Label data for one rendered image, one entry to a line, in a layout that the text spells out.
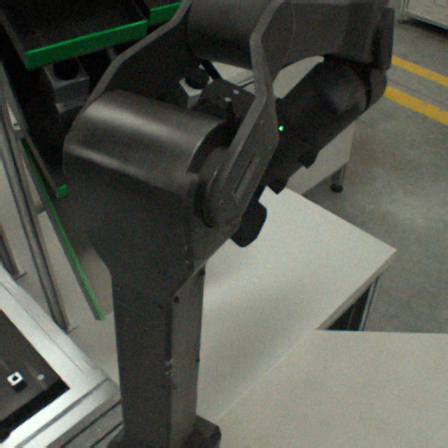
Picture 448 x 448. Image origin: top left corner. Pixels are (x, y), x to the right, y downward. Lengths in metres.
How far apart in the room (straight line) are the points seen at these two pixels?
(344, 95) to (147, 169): 0.24
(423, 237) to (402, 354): 1.59
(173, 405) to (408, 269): 2.01
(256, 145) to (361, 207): 2.31
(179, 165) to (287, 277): 0.77
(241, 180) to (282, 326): 0.68
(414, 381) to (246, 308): 0.29
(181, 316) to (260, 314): 0.63
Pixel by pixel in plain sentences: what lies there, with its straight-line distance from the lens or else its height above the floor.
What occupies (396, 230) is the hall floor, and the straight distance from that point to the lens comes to 2.46.
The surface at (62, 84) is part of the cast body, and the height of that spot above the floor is 1.29.
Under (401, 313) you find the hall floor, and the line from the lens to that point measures 2.13.
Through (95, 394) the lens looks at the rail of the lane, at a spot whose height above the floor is 0.96.
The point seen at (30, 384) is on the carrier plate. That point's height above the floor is 0.97.
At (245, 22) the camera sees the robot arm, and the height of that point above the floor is 1.48.
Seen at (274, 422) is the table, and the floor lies 0.86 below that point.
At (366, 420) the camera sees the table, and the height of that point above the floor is 0.86.
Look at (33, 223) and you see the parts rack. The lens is 0.77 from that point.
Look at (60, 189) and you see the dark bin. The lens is 0.62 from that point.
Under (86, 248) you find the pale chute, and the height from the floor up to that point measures 1.06.
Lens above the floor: 1.57
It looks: 41 degrees down
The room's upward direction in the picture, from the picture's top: straight up
